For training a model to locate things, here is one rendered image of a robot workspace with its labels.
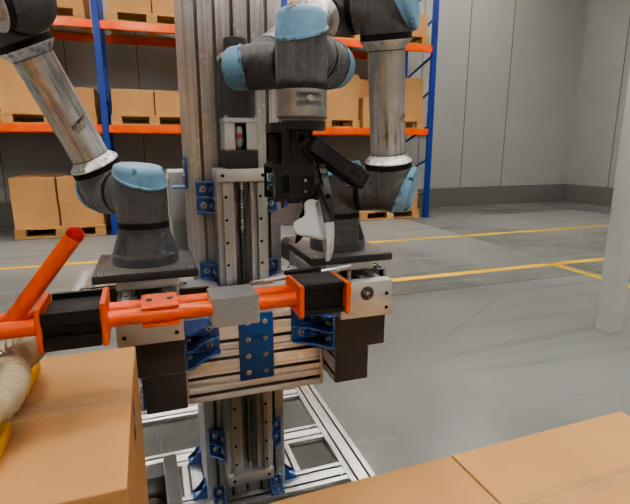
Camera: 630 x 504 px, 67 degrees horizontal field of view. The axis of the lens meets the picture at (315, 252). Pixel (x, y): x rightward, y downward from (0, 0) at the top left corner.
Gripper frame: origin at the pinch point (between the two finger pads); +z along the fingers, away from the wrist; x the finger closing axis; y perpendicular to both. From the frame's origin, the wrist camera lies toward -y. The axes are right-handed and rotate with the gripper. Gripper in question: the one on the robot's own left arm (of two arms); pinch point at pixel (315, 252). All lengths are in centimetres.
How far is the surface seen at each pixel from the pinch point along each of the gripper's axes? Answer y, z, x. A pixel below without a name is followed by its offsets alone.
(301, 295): 3.8, 5.4, 4.7
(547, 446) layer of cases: -69, 60, -14
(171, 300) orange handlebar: 22.3, 5.1, 1.6
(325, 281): -0.6, 4.1, 3.1
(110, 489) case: 30.6, 19.7, 20.2
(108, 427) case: 31.5, 19.7, 7.6
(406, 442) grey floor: -79, 114, -97
